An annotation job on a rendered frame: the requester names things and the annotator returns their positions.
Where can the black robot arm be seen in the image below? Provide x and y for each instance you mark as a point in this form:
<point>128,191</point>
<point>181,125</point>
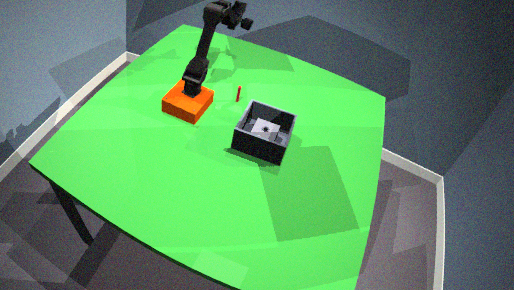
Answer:
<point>214,13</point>

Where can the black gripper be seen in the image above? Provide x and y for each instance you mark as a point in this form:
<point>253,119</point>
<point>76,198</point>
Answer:
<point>246,23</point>

